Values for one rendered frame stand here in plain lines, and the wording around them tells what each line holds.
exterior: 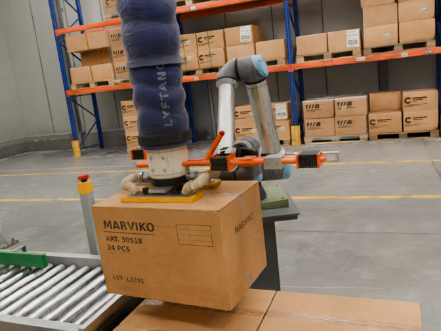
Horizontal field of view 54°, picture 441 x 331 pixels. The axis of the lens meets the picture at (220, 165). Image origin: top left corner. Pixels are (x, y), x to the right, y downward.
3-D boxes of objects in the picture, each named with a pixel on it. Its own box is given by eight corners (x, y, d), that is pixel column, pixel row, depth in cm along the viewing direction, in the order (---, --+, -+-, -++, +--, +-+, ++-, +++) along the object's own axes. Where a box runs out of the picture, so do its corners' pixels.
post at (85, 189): (103, 331, 283) (76, 182, 263) (109, 326, 289) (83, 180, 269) (111, 332, 281) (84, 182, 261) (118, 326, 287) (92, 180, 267)
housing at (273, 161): (264, 169, 165) (262, 157, 164) (268, 165, 171) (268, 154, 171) (281, 169, 163) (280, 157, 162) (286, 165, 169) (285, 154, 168)
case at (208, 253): (106, 293, 190) (90, 205, 182) (157, 255, 225) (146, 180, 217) (231, 311, 164) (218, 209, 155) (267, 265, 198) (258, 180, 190)
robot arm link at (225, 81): (213, 58, 229) (209, 180, 205) (235, 53, 225) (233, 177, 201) (220, 69, 239) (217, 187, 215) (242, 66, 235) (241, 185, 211)
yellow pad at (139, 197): (120, 202, 181) (118, 191, 180) (134, 195, 190) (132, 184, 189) (193, 203, 168) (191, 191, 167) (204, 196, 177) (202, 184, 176)
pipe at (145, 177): (121, 192, 182) (119, 179, 181) (153, 177, 205) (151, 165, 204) (194, 193, 169) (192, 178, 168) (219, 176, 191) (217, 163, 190)
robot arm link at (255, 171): (242, 181, 213) (238, 156, 211) (265, 179, 209) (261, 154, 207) (237, 186, 204) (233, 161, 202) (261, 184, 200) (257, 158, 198)
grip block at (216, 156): (209, 171, 173) (207, 157, 172) (218, 166, 182) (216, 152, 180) (228, 171, 170) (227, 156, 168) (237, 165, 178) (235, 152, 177)
